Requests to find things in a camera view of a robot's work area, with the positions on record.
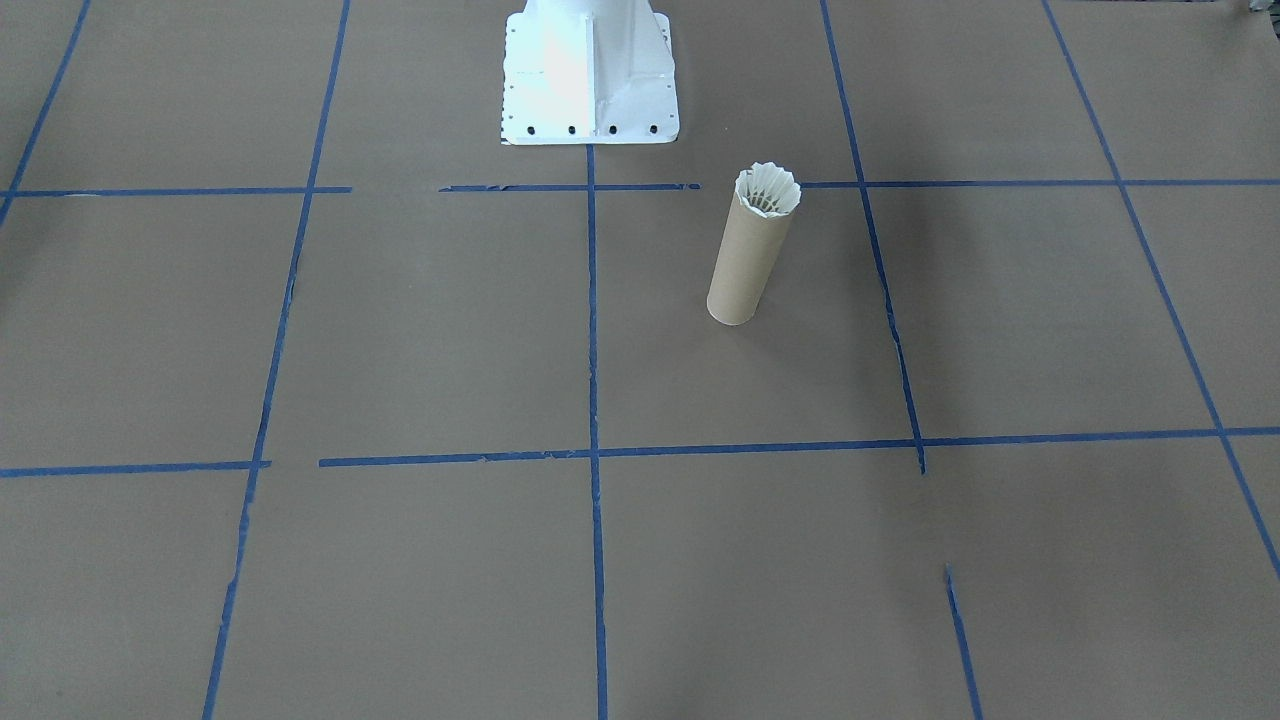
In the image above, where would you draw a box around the brown cardboard tube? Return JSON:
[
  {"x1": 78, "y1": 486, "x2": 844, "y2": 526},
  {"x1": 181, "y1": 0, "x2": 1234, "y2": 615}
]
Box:
[{"x1": 705, "y1": 170, "x2": 803, "y2": 328}]

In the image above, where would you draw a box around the white post with base plate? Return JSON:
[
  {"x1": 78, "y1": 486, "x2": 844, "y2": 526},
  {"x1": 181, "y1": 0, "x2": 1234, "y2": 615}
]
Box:
[{"x1": 499, "y1": 0, "x2": 682, "y2": 147}]

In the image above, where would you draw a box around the white feather shuttlecock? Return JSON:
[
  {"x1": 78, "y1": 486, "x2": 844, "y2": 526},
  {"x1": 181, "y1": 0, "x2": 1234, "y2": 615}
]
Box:
[{"x1": 734, "y1": 162, "x2": 804, "y2": 222}]

